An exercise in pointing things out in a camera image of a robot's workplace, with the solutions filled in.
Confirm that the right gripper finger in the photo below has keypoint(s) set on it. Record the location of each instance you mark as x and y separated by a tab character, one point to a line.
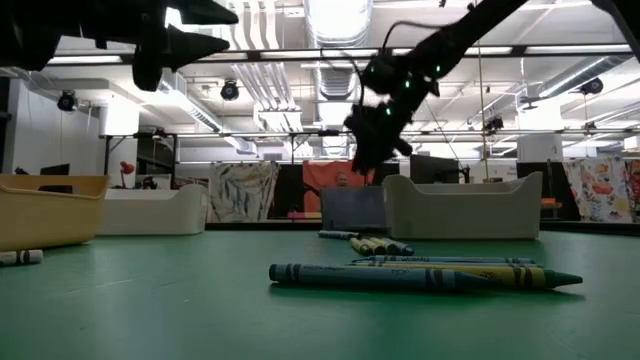
362	160
382	156

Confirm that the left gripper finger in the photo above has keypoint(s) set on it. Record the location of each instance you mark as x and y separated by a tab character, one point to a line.
205	12
192	47

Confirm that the white crayon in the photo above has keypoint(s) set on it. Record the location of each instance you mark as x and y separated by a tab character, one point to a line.
22	257

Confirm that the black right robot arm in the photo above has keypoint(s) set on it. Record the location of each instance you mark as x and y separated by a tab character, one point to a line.
465	35

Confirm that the person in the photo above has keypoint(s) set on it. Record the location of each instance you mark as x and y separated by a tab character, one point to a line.
342	179

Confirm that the orange cloth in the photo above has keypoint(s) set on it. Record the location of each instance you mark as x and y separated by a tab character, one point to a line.
320	175

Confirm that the ceiling strip light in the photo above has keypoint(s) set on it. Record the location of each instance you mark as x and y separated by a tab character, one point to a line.
85	59
580	49
320	53

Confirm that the dark grey plastic bin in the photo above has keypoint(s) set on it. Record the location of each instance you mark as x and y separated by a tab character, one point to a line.
350	210

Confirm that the black monitor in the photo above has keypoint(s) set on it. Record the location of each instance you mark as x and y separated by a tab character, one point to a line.
432	170

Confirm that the black ceiling spotlight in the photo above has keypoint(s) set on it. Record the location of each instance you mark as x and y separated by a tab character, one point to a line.
591	86
494	123
230	91
66	101

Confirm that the pale grey plastic bin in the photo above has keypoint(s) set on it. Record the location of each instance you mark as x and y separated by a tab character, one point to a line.
465	215

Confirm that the leaf print cloth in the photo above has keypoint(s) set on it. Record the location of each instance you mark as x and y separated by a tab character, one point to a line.
242	192

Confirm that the red desk lamp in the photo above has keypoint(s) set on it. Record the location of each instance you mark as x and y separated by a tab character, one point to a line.
127	167

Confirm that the white column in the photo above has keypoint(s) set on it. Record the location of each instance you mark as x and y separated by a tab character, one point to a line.
540	148

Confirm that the white plastic bin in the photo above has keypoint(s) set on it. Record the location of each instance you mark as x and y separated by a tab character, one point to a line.
155	210

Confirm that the yellow plastic bin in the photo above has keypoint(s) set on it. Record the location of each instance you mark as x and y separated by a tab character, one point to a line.
50	220

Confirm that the colourful floral cloth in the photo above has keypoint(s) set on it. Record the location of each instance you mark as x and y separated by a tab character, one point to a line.
600	190

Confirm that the green table mat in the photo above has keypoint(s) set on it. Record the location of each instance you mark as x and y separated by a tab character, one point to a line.
150	310

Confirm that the silver ventilation duct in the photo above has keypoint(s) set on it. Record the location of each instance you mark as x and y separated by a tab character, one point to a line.
337	30

